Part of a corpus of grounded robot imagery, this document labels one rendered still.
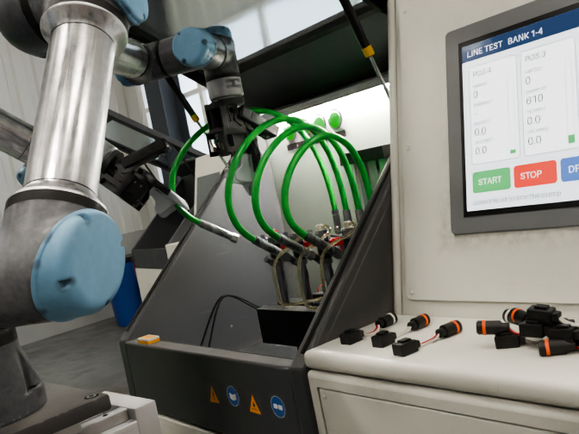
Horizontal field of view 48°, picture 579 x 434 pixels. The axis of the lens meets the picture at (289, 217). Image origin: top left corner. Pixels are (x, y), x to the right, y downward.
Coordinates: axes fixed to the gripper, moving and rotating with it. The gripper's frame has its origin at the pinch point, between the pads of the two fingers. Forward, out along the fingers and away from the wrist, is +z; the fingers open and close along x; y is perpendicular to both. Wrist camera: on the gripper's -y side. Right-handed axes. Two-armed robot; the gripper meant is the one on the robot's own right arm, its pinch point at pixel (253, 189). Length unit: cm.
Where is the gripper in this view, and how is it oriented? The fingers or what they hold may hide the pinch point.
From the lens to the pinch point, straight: 143.4
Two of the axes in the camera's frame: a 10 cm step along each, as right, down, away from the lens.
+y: -7.5, 1.9, -6.3
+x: 6.3, -0.8, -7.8
